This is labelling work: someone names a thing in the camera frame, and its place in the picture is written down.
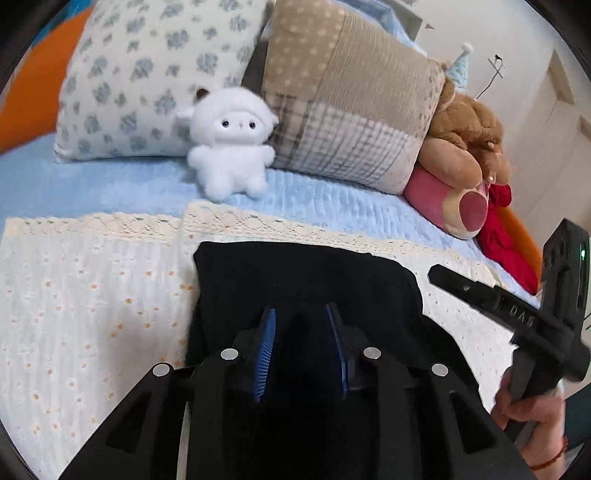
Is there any person's right hand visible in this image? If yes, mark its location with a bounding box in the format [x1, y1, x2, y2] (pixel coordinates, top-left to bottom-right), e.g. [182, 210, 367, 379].
[493, 369, 570, 468]

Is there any red cloth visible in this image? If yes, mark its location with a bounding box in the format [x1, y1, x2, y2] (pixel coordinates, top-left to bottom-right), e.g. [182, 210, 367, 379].
[475, 182, 539, 296]

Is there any black garment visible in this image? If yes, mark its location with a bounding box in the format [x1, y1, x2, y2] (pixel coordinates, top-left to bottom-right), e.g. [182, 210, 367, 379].
[185, 240, 491, 480]

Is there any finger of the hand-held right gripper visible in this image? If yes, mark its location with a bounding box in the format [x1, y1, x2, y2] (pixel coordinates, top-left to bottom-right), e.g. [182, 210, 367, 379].
[427, 264, 551, 334]

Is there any white blue-flowered pillow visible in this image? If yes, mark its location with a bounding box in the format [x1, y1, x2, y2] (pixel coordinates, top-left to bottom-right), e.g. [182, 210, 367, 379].
[53, 0, 271, 163]

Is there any white plush toy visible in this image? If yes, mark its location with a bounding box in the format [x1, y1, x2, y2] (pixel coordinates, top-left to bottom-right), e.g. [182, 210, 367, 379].
[178, 86, 280, 202]

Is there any white flowered blanket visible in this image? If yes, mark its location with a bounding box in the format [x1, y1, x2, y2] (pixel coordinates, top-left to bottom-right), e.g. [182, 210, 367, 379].
[0, 200, 523, 476]

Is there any red string bracelet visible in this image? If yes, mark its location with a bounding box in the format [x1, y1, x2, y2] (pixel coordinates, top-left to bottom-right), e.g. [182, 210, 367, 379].
[530, 436, 570, 472]

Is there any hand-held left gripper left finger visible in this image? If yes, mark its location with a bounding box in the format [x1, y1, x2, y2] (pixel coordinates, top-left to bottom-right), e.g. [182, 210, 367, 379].
[59, 307, 279, 480]

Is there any blue party hat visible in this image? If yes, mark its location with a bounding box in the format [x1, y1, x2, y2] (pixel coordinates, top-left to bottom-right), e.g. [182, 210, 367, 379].
[445, 42, 476, 89]

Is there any brown curly plush bear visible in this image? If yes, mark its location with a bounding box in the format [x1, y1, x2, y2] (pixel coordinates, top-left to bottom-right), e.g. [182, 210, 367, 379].
[425, 60, 513, 184]

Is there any light blue bed sheet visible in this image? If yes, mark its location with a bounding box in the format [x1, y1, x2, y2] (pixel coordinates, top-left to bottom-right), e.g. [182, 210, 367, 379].
[0, 134, 542, 306]

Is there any person's right forearm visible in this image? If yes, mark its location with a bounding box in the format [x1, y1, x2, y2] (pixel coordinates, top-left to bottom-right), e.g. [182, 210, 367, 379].
[513, 438, 575, 480]

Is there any beige patchwork pillow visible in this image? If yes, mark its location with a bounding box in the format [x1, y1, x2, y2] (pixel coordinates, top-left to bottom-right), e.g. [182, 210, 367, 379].
[260, 0, 447, 195]

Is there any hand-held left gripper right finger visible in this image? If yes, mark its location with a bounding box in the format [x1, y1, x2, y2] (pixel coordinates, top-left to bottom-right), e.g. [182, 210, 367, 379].
[325, 302, 533, 480]

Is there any black wall cable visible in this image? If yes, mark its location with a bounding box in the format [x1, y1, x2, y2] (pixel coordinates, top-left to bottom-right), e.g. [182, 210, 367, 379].
[477, 54, 505, 99]

